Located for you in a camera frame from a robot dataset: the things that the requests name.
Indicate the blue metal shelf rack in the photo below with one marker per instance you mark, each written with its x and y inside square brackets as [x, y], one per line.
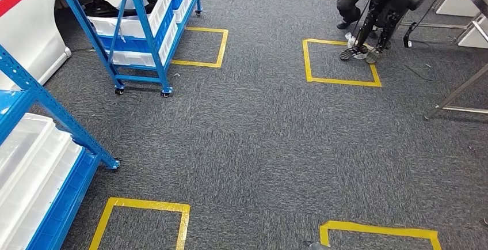
[49, 101]

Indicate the blue wheeled shelf rack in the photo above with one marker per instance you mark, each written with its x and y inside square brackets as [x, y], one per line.
[140, 19]

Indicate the yellow floor tape square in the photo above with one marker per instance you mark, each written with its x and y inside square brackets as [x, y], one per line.
[381, 230]

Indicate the white car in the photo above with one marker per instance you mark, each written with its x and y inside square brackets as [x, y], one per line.
[26, 42]

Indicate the person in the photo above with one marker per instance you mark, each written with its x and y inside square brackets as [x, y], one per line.
[352, 0]

